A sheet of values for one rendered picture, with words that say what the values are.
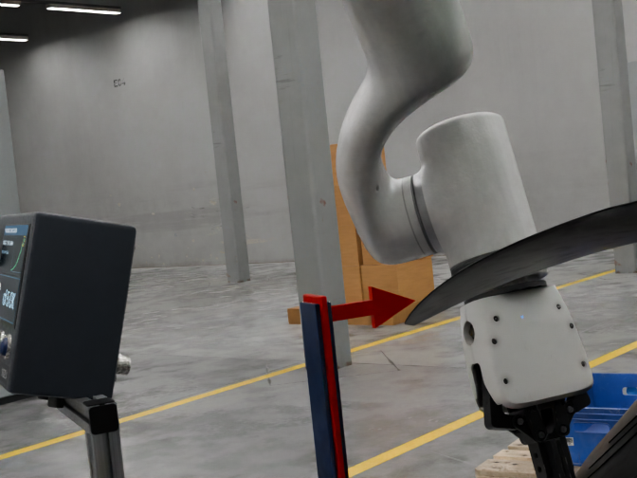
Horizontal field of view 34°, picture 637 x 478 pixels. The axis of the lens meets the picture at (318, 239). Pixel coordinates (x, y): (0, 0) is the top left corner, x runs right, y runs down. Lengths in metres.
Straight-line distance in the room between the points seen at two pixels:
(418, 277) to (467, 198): 8.25
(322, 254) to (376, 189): 6.02
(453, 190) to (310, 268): 6.06
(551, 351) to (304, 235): 6.09
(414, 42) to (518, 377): 0.29
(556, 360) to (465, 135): 0.21
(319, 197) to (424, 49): 6.12
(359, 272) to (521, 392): 8.25
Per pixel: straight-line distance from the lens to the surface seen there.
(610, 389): 4.45
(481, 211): 0.92
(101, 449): 1.09
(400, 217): 0.93
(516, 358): 0.90
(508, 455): 4.13
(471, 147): 0.93
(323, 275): 6.94
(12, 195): 7.37
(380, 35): 0.84
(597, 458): 0.92
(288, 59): 7.01
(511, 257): 0.60
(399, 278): 8.93
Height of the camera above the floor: 1.25
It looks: 3 degrees down
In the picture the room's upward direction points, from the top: 6 degrees counter-clockwise
